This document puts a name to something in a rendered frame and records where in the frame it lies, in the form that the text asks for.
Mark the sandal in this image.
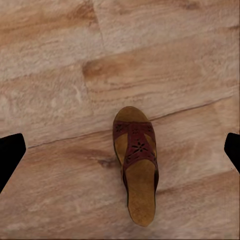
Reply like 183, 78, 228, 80
112, 106, 159, 228

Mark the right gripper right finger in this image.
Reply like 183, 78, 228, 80
224, 132, 240, 173

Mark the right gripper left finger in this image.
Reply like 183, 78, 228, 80
0, 133, 26, 193

